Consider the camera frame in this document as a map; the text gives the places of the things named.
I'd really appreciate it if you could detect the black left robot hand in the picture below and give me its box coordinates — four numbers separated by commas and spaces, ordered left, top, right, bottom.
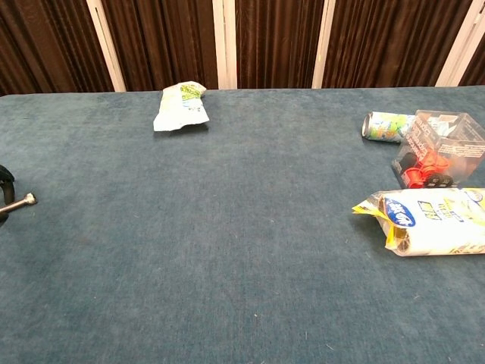
0, 165, 17, 228

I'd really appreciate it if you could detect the small metal bolt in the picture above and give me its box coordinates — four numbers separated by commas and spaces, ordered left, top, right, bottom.
0, 192, 39, 215

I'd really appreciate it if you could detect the crumpled white green snack bag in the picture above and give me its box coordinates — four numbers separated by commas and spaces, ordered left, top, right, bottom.
152, 80, 210, 133

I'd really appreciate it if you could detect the blue table cloth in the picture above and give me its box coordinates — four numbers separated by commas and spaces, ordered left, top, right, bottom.
0, 85, 485, 364

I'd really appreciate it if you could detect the dark brown curtain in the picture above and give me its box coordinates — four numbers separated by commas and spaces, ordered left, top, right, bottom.
0, 0, 485, 97

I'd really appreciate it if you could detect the green white drink can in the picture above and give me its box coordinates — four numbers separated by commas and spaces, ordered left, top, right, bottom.
361, 111, 417, 144

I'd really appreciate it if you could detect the white yellow roll package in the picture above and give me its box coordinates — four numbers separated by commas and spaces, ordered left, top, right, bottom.
351, 187, 485, 258

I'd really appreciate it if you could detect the clear plastic box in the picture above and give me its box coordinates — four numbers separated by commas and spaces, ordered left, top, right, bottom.
390, 109, 485, 190

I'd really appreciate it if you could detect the white frame post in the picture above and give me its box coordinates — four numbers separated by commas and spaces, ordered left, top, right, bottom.
435, 0, 485, 88
211, 0, 238, 90
86, 0, 127, 93
311, 0, 336, 89

